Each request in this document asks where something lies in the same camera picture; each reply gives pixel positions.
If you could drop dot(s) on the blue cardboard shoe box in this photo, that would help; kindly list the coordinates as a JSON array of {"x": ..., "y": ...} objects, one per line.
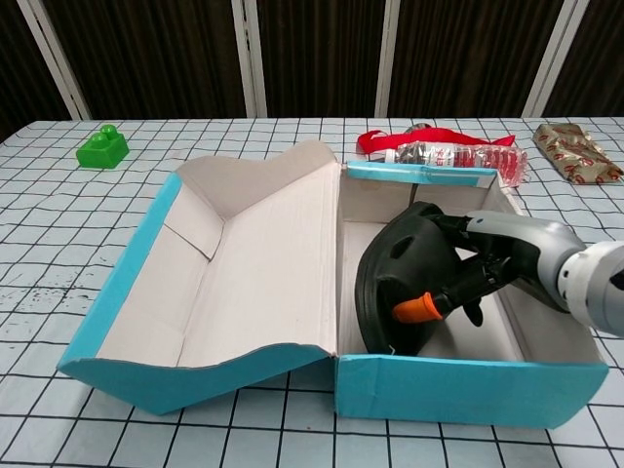
[{"x": 268, "y": 273}]

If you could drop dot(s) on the white blue checked tablecloth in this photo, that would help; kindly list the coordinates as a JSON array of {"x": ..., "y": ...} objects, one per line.
[{"x": 49, "y": 219}]

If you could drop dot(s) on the black clog shoe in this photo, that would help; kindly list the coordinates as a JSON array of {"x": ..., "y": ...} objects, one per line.
[{"x": 404, "y": 248}]

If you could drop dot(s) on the red ribbon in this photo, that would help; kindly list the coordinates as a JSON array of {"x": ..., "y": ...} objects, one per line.
[{"x": 378, "y": 141}]

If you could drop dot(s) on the white partition frame post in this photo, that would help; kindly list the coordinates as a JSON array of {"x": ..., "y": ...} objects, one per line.
[
  {"x": 556, "y": 58},
  {"x": 392, "y": 58},
  {"x": 248, "y": 58},
  {"x": 53, "y": 58}
]

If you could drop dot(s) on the clear plastic bottle red label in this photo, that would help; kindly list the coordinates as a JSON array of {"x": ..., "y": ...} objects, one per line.
[{"x": 439, "y": 155}]

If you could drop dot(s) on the green toy building block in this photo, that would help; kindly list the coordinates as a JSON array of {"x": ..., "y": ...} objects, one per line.
[{"x": 102, "y": 151}]

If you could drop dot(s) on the gold foil snack packet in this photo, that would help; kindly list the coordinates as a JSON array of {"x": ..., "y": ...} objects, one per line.
[{"x": 570, "y": 151}]

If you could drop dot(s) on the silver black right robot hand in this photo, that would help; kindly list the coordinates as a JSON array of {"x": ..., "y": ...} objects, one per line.
[{"x": 526, "y": 244}]

